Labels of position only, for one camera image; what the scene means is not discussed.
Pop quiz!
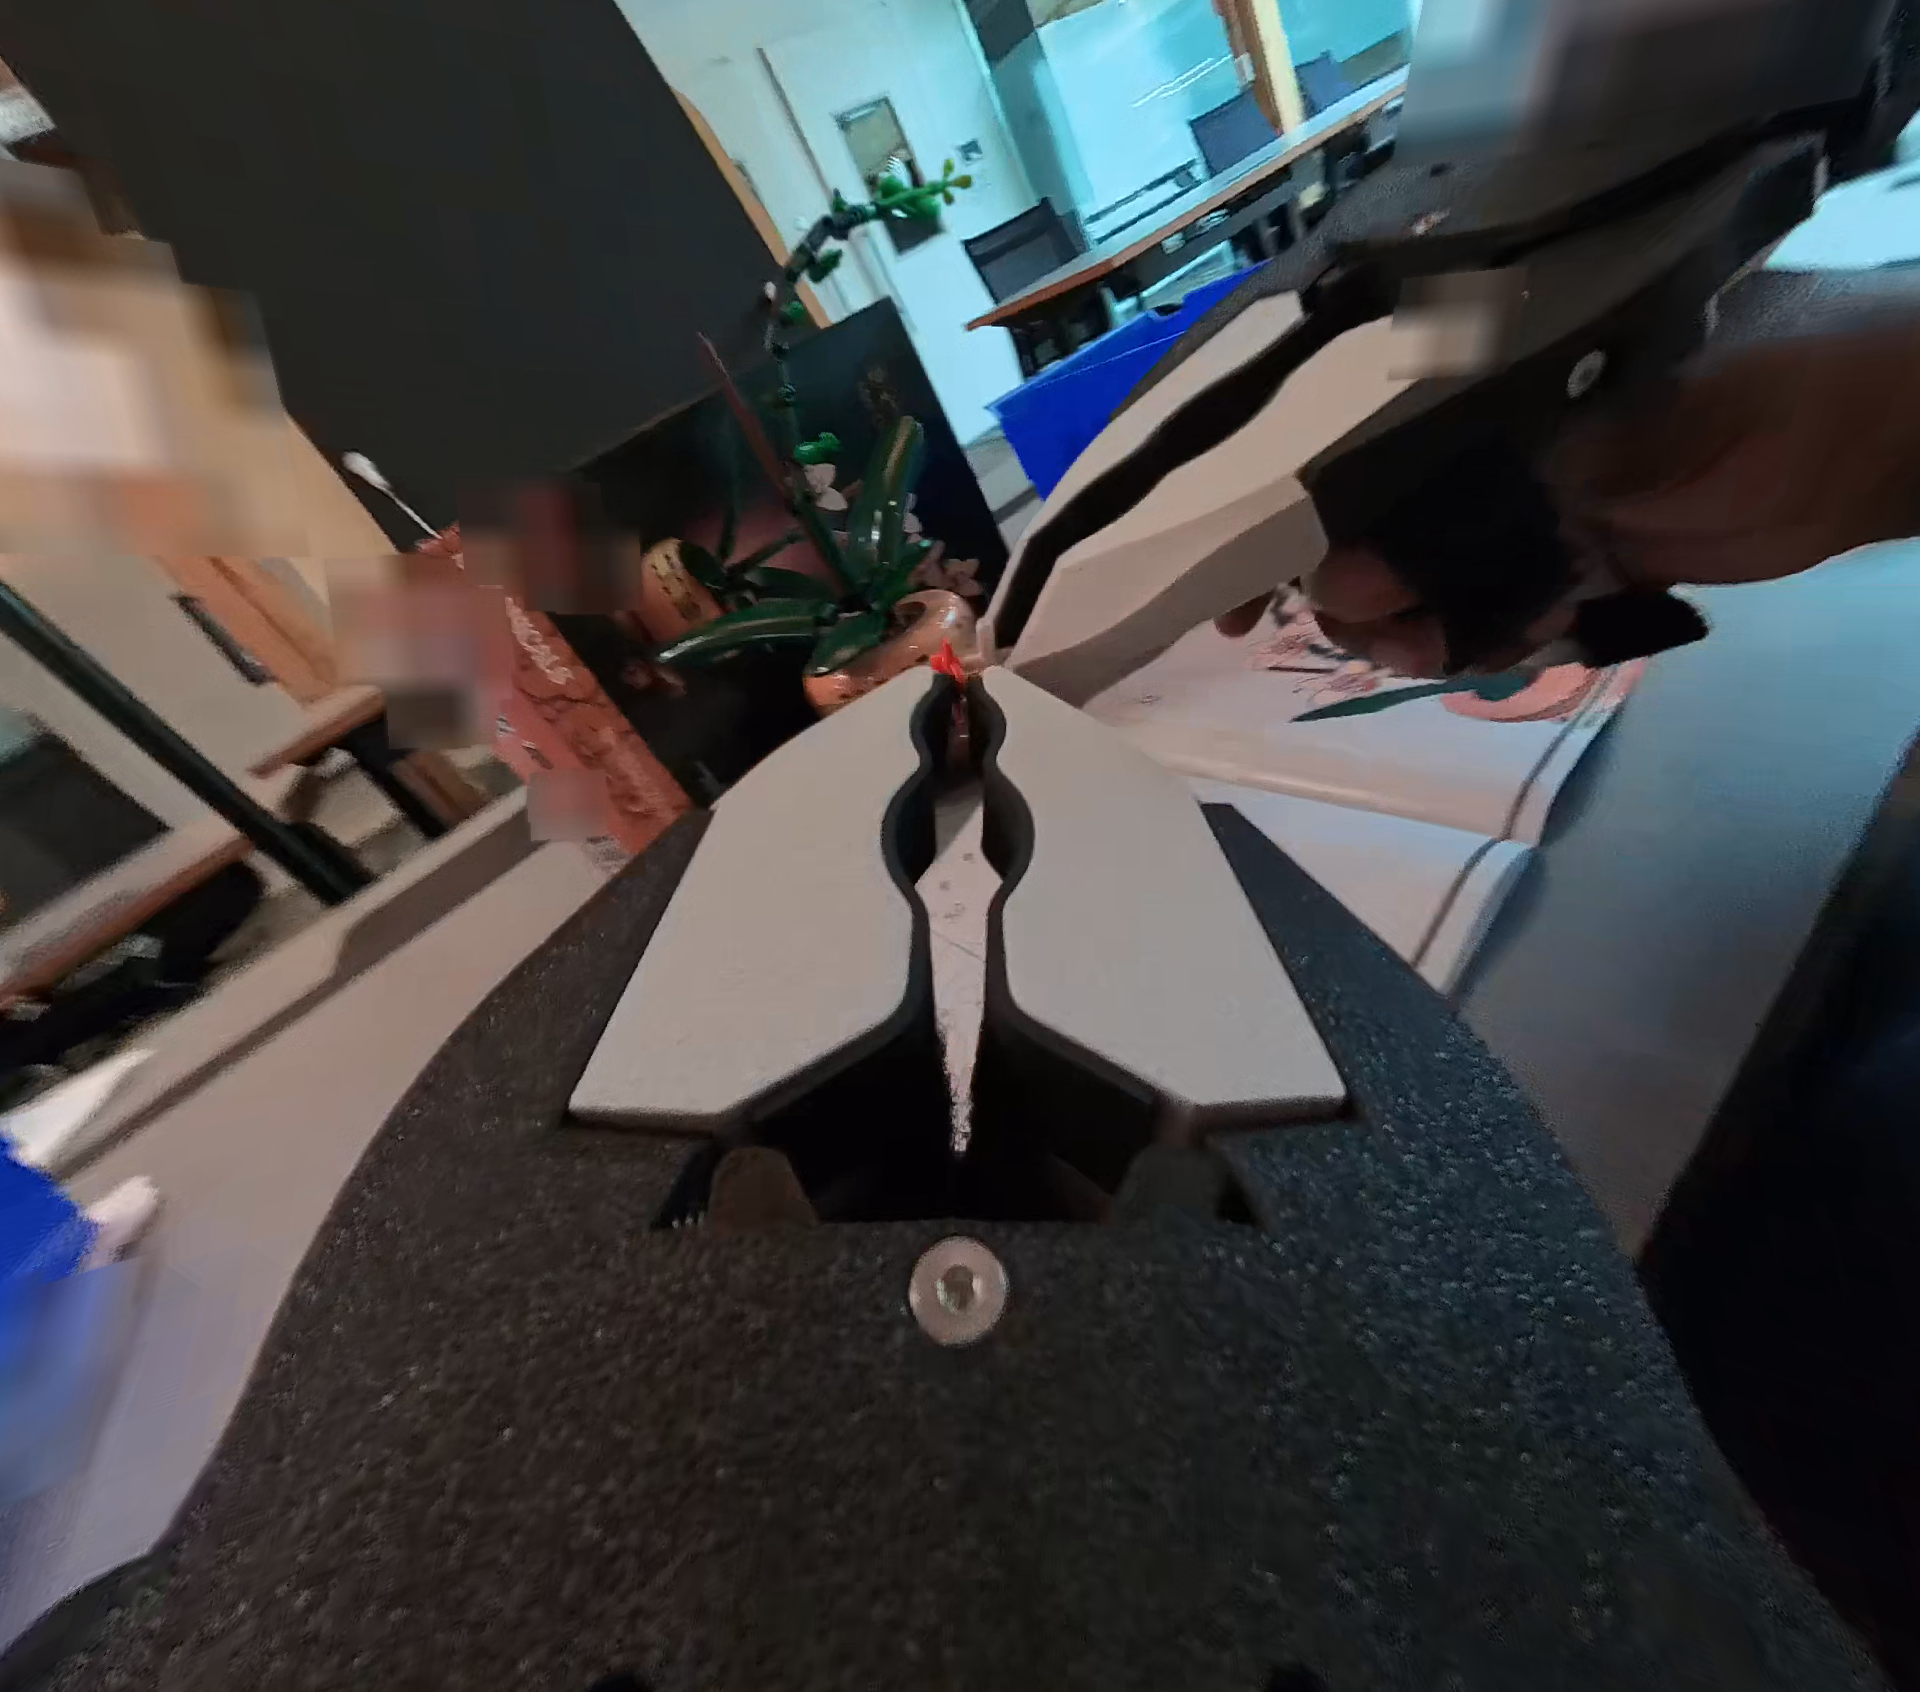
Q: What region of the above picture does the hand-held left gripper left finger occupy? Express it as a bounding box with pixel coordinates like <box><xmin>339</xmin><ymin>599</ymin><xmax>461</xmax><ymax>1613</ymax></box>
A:
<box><xmin>566</xmin><ymin>669</ymin><xmax>963</xmax><ymax>1173</ymax></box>

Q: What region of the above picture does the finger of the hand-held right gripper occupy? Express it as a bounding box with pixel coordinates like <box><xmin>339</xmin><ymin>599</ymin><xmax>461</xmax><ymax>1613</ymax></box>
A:
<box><xmin>1012</xmin><ymin>315</ymin><xmax>1400</xmax><ymax>704</ymax></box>
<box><xmin>975</xmin><ymin>288</ymin><xmax>1314</xmax><ymax>653</ymax></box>

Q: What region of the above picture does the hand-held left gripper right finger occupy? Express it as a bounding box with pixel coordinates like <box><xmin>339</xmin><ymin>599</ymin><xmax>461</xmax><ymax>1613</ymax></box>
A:
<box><xmin>964</xmin><ymin>666</ymin><xmax>1351</xmax><ymax>1173</ymax></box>

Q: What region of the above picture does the toy brick orchid plant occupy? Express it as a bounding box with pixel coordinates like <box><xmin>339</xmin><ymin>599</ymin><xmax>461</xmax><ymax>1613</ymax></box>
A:
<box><xmin>652</xmin><ymin>155</ymin><xmax>992</xmax><ymax>722</ymax></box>

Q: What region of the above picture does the white desk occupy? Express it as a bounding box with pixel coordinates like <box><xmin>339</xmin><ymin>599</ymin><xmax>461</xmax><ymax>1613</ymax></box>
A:
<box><xmin>0</xmin><ymin>613</ymin><xmax>1600</xmax><ymax>1642</ymax></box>

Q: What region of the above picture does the person's right hand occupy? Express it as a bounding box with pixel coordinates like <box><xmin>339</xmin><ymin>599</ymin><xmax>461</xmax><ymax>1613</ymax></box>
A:
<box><xmin>1218</xmin><ymin>265</ymin><xmax>1920</xmax><ymax>678</ymax></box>

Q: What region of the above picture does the blue plastic bin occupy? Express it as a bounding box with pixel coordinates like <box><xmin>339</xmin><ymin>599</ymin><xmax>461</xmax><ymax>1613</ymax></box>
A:
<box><xmin>991</xmin><ymin>265</ymin><xmax>1267</xmax><ymax>510</ymax></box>

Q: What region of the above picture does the long wooden table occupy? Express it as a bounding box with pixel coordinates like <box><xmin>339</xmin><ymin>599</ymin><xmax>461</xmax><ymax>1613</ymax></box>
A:
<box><xmin>964</xmin><ymin>64</ymin><xmax>1416</xmax><ymax>337</ymax></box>

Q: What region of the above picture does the black office chair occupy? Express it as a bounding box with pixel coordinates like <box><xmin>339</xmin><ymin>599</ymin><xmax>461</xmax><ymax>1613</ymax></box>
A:
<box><xmin>960</xmin><ymin>198</ymin><xmax>1116</xmax><ymax>378</ymax></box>

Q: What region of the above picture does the illustrated instruction booklet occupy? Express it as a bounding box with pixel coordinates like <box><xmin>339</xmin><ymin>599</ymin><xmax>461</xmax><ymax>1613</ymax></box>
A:
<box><xmin>1082</xmin><ymin>582</ymin><xmax>1661</xmax><ymax>854</ymax></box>

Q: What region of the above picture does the reddish brown printed box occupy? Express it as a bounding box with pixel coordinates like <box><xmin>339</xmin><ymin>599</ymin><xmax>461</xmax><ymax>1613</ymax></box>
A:
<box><xmin>420</xmin><ymin>529</ymin><xmax>697</xmax><ymax>858</ymax></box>

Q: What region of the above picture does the blue office chair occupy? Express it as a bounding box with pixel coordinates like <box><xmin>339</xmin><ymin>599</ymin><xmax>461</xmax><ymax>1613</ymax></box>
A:
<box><xmin>1188</xmin><ymin>91</ymin><xmax>1281</xmax><ymax>177</ymax></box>

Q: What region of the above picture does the black box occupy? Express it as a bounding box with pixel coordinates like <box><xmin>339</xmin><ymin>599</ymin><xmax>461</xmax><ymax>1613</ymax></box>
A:
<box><xmin>780</xmin><ymin>297</ymin><xmax>1011</xmax><ymax>614</ymax></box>

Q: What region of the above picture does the tan patterned round ornament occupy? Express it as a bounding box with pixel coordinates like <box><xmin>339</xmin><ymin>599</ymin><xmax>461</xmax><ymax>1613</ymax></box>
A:
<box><xmin>643</xmin><ymin>536</ymin><xmax>739</xmax><ymax>648</ymax></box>

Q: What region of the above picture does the brown wooden bench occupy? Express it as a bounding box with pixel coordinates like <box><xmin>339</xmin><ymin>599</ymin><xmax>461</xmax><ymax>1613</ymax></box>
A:
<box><xmin>0</xmin><ymin>684</ymin><xmax>452</xmax><ymax>1026</ymax></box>

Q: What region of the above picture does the black metal pole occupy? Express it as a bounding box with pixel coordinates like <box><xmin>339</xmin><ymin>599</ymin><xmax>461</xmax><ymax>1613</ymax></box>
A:
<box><xmin>0</xmin><ymin>582</ymin><xmax>380</xmax><ymax>911</ymax></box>

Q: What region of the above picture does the blue carton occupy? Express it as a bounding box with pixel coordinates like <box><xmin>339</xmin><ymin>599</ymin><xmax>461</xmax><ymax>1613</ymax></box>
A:
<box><xmin>0</xmin><ymin>1126</ymin><xmax>100</xmax><ymax>1296</ymax></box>

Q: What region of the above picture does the large black board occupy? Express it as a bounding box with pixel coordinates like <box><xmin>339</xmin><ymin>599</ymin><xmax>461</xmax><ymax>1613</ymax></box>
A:
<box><xmin>0</xmin><ymin>0</ymin><xmax>786</xmax><ymax>525</ymax></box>

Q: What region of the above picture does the wall frame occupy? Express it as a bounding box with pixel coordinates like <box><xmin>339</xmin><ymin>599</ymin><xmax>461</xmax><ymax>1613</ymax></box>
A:
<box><xmin>833</xmin><ymin>94</ymin><xmax>942</xmax><ymax>259</ymax></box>

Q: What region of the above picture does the white cable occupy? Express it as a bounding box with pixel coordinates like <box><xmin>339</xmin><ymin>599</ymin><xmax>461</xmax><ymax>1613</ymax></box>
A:
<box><xmin>342</xmin><ymin>452</ymin><xmax>448</xmax><ymax>543</ymax></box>

